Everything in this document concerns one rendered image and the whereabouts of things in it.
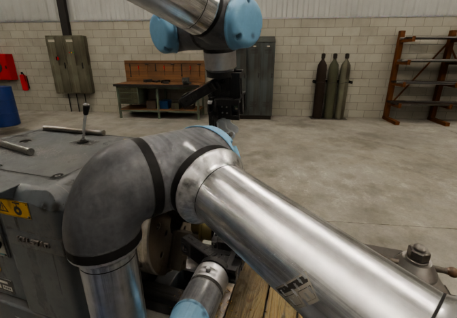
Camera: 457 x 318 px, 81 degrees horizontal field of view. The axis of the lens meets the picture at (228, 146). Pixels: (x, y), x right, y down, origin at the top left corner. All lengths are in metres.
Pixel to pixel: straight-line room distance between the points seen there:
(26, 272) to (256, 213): 0.74
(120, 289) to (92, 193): 0.14
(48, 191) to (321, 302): 0.61
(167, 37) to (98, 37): 7.88
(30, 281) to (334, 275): 0.81
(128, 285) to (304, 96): 7.14
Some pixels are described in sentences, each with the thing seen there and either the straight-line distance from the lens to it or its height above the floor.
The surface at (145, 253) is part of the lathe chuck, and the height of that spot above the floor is 1.08.
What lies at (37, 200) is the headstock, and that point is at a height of 1.23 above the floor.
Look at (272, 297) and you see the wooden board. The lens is 0.88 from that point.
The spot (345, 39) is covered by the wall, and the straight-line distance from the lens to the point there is 7.53.
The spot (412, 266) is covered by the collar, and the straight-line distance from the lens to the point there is 0.68.
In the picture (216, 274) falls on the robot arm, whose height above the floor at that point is 1.11.
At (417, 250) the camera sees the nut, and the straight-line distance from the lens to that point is 0.67.
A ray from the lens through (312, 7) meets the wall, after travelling 7.48.
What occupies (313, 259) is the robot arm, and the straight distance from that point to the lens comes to 0.25.
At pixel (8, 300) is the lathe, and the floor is 0.86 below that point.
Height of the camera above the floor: 1.54
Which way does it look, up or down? 19 degrees down
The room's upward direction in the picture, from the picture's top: straight up
